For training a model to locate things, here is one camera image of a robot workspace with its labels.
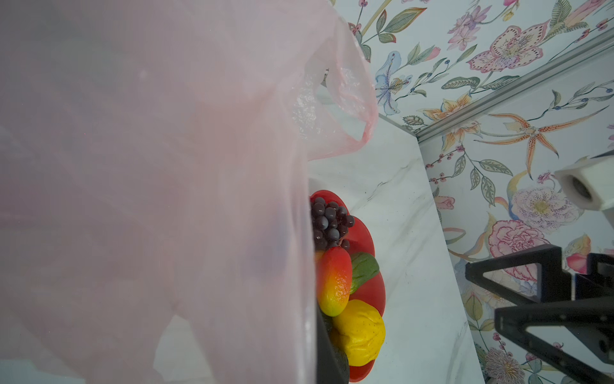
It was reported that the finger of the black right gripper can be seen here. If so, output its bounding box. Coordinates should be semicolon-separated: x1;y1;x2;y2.
465;244;572;305
495;297;613;383

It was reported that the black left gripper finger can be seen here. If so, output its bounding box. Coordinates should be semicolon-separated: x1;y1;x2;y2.
315;303;351;384

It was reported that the red yellow mango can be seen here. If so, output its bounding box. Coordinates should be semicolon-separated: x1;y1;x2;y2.
316;247;353;318

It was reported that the dark purple grape bunch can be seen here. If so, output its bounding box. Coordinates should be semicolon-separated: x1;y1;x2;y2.
311;195;356;252

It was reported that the pink plastic bag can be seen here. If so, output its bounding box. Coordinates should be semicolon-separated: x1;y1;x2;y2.
1;1;377;383

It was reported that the dark avocado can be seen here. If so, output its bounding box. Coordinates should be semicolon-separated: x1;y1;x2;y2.
318;309;351;384

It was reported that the yellow lemon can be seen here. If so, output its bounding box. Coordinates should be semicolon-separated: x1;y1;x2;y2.
331;300;386;366

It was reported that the right aluminium corner post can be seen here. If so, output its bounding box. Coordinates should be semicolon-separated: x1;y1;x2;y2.
415;29;613;144

